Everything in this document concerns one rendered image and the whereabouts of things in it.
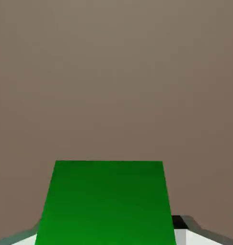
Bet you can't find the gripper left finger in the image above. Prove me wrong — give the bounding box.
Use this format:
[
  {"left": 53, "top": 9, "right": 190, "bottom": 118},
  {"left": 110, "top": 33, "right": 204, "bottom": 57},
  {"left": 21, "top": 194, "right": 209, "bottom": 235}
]
[{"left": 0, "top": 222, "right": 40, "bottom": 245}]

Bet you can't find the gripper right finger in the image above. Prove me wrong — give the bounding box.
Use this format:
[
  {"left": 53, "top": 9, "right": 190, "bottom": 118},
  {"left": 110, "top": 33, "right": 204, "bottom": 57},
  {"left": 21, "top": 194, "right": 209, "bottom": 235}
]
[{"left": 171, "top": 215, "right": 233, "bottom": 245}]

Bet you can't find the small green cube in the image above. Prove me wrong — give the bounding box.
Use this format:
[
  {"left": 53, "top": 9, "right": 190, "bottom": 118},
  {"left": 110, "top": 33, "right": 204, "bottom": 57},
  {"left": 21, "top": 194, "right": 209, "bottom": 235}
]
[{"left": 34, "top": 160, "right": 177, "bottom": 245}]

